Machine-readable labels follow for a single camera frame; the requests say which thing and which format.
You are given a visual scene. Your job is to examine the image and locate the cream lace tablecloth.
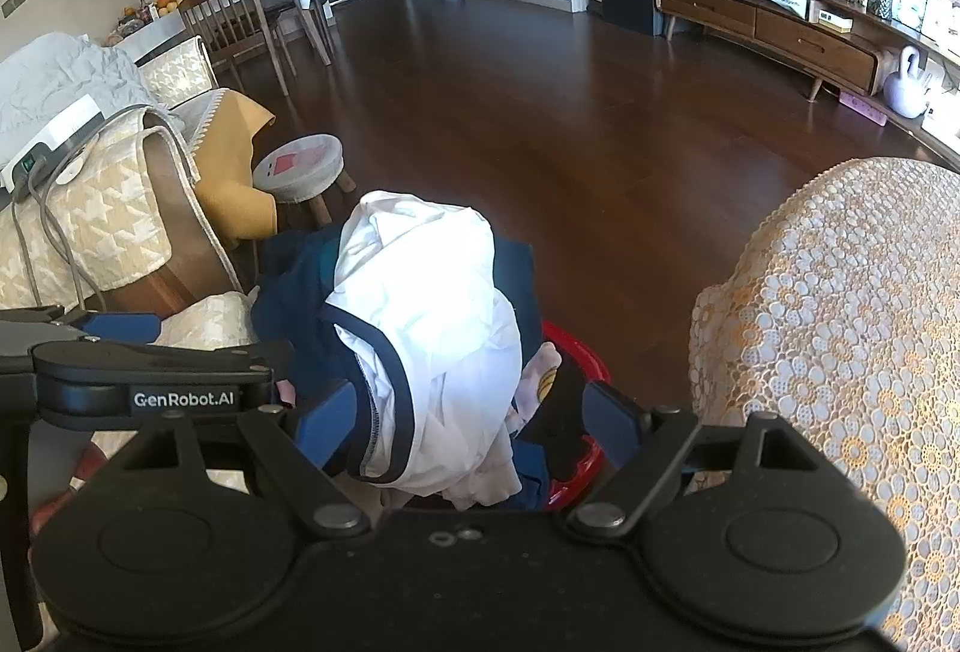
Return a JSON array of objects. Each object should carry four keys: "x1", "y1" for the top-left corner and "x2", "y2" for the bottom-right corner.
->
[{"x1": 688, "y1": 157, "x2": 960, "y2": 652}]

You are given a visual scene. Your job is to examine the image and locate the fruit on plates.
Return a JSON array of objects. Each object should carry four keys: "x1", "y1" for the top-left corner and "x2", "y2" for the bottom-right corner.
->
[{"x1": 112, "y1": 0, "x2": 186, "y2": 46}]

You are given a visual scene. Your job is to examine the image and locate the lavender kettlebell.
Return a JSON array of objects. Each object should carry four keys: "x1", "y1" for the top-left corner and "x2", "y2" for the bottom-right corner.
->
[{"x1": 883, "y1": 46, "x2": 931, "y2": 119}]

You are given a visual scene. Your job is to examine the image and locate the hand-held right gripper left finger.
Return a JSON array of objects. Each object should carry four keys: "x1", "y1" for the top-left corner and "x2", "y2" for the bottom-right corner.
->
[{"x1": 120, "y1": 380, "x2": 374, "y2": 539}]

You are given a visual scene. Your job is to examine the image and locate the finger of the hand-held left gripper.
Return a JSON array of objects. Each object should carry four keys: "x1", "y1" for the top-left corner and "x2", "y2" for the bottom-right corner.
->
[{"x1": 75, "y1": 313, "x2": 164, "y2": 344}]

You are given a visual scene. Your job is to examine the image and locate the white blanket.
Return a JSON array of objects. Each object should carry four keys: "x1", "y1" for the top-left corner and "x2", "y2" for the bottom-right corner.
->
[{"x1": 0, "y1": 33, "x2": 162, "y2": 173}]

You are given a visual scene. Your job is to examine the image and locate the red laundry basket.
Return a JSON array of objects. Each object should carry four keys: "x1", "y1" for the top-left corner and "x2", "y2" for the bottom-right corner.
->
[{"x1": 517, "y1": 318, "x2": 612, "y2": 510}]

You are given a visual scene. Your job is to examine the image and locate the cream patterned sofa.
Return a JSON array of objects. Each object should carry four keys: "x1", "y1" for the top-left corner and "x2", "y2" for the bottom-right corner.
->
[{"x1": 0, "y1": 33, "x2": 278, "y2": 353}]

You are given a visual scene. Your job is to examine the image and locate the navy blue garment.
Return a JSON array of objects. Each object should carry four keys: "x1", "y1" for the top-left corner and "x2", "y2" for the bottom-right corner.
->
[{"x1": 251, "y1": 228, "x2": 545, "y2": 510}]

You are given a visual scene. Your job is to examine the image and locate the mustard yellow cloth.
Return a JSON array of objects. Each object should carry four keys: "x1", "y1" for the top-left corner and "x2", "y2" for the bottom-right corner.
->
[{"x1": 187, "y1": 89, "x2": 280, "y2": 242}]

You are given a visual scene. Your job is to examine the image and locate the round padded stool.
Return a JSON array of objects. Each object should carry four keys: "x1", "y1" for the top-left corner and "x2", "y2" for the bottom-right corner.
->
[{"x1": 253, "y1": 133, "x2": 357, "y2": 226}]

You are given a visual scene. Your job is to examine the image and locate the grey cable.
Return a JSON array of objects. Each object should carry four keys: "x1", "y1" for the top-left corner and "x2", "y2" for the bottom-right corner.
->
[{"x1": 11, "y1": 104, "x2": 162, "y2": 316}]

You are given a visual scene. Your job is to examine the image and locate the flat pink box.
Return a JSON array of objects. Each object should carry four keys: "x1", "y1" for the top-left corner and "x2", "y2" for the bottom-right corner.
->
[{"x1": 838, "y1": 89, "x2": 890, "y2": 125}]

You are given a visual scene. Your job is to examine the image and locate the wooden tv console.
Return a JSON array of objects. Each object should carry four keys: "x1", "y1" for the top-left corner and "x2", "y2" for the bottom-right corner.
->
[{"x1": 654, "y1": 0, "x2": 960, "y2": 173}]

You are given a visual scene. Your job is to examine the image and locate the white t-shirt navy collar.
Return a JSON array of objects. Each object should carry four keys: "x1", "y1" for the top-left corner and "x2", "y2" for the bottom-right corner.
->
[{"x1": 324, "y1": 191, "x2": 524, "y2": 510}]

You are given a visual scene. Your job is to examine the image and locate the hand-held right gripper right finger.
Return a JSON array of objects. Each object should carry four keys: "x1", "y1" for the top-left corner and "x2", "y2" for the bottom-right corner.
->
[{"x1": 564, "y1": 380, "x2": 822, "y2": 540}]

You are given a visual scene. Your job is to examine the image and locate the white power strip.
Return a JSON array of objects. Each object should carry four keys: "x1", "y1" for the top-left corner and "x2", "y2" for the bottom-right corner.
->
[{"x1": 0, "y1": 95, "x2": 106, "y2": 211}]

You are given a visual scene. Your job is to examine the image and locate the cream patterned cushion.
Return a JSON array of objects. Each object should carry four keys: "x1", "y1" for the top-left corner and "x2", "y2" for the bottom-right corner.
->
[{"x1": 139, "y1": 33, "x2": 216, "y2": 107}]

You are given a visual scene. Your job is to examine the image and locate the pink printed cloth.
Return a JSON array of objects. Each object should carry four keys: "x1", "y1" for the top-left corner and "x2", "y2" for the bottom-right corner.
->
[{"x1": 504, "y1": 343, "x2": 563, "y2": 437}]

